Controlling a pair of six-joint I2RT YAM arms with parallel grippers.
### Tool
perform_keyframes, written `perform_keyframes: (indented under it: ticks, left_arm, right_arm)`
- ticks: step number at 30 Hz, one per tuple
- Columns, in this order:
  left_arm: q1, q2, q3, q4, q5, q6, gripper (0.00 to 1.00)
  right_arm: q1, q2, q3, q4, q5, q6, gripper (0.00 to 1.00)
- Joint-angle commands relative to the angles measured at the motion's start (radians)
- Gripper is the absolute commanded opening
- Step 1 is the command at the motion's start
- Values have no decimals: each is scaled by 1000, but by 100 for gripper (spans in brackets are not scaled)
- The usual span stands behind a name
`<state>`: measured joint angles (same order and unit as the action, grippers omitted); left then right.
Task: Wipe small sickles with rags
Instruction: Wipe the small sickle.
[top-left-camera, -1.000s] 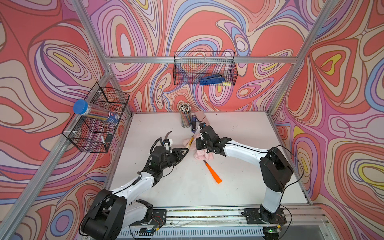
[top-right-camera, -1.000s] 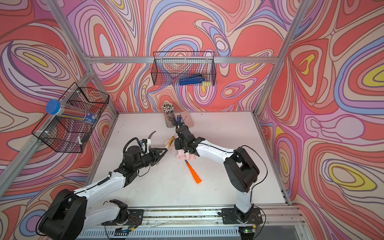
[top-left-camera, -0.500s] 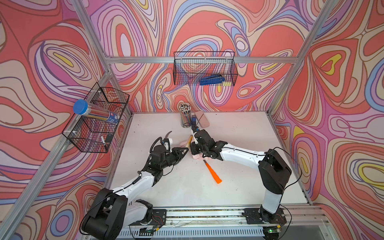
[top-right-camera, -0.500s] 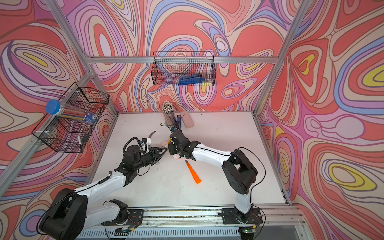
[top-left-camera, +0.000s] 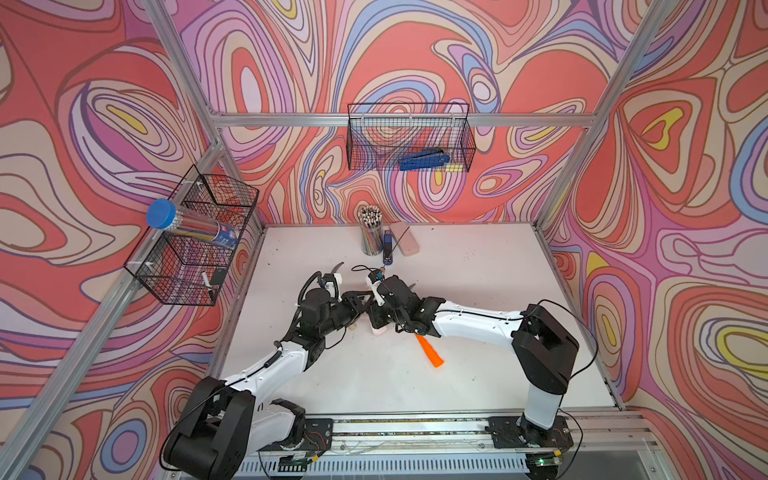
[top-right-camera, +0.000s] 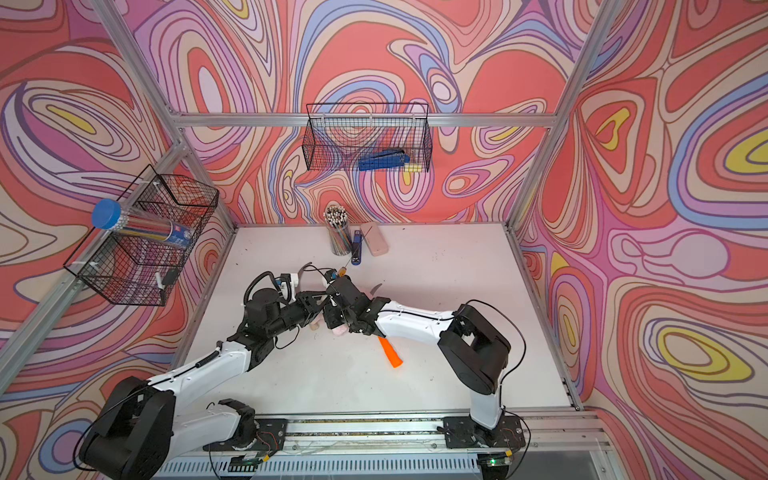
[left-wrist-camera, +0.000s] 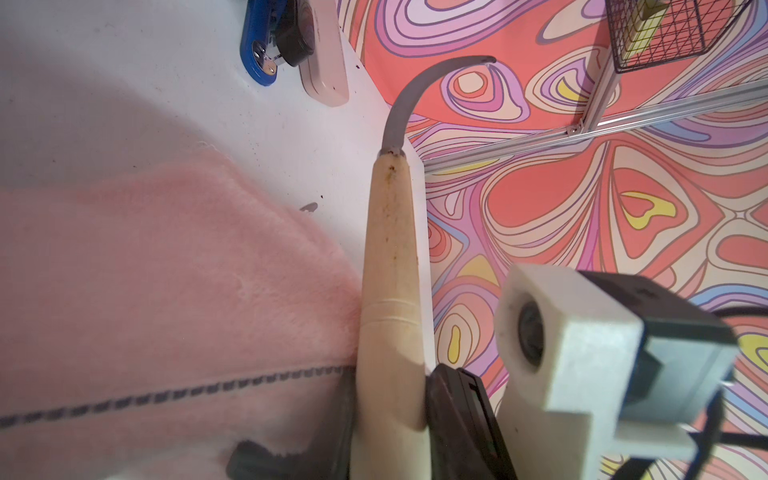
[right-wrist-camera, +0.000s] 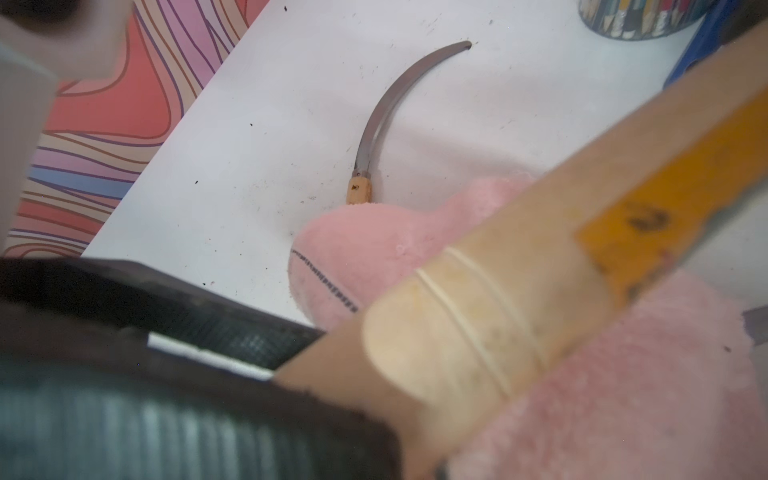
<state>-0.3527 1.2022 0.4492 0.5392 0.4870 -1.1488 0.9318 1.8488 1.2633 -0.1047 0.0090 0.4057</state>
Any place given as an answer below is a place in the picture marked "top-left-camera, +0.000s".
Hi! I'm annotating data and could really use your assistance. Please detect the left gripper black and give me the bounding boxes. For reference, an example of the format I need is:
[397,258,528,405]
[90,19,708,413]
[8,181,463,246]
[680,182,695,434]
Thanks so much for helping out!
[316,292,375,341]

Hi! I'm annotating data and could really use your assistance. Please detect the pink terry rag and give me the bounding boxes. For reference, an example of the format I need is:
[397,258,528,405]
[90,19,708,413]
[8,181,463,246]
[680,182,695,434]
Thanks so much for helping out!
[367,281,400,337]

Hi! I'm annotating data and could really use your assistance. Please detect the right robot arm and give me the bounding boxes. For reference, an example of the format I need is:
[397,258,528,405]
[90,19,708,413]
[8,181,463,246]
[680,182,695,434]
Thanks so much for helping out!
[366,273,580,432]

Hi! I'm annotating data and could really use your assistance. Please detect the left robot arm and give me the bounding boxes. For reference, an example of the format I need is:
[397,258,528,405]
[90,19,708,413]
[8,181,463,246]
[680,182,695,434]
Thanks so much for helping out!
[158,288,375,479]

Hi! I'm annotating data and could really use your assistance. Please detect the pink rectangular box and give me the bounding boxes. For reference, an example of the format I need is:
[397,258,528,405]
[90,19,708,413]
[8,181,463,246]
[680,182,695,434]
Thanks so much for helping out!
[390,222,420,257]

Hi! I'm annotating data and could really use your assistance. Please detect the blue stapler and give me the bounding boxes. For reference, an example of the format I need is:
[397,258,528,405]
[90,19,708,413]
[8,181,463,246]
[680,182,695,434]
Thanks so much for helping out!
[382,229,394,266]

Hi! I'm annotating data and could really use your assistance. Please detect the cup of coloured pencils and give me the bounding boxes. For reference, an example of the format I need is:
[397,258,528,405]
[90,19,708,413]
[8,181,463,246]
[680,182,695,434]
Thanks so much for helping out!
[357,205,383,256]

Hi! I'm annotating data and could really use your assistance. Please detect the blue tool in basket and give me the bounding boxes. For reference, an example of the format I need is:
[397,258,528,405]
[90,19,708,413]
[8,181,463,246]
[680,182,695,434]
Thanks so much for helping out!
[399,149,450,171]

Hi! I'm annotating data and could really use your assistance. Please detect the blue cap pencil tube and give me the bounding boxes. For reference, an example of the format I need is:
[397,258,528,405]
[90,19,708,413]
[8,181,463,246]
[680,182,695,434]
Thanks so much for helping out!
[146,199,239,250]

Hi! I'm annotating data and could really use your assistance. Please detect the orange handle sickle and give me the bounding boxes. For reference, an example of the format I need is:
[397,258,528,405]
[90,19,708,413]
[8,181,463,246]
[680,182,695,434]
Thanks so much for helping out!
[415,335,444,368]

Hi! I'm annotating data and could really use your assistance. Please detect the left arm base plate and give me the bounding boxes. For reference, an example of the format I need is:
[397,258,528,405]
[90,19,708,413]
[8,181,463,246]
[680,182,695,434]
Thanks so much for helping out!
[261,417,334,455]

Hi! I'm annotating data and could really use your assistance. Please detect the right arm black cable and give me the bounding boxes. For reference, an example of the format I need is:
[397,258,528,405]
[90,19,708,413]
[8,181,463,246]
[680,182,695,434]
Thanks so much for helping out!
[536,298,600,480]

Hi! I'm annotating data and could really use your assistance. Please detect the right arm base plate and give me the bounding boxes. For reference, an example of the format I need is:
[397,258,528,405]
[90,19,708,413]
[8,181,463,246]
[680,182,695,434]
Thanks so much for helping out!
[485,416,574,451]

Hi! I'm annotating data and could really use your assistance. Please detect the black wire basket left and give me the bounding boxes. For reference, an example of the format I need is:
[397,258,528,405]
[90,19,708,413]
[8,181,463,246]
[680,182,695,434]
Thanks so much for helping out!
[123,166,259,306]

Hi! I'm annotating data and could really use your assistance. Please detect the black wire basket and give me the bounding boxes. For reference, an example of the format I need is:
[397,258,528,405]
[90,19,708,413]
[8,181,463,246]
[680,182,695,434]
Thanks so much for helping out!
[346,100,476,172]
[123,166,259,306]

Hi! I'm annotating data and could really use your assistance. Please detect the black wire basket back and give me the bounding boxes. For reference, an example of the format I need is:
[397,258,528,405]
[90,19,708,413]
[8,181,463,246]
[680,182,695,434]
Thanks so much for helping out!
[346,100,476,172]

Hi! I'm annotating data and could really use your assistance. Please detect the aluminium front rail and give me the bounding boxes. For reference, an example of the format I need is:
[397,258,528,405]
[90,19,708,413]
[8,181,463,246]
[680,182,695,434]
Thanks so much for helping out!
[167,413,655,448]

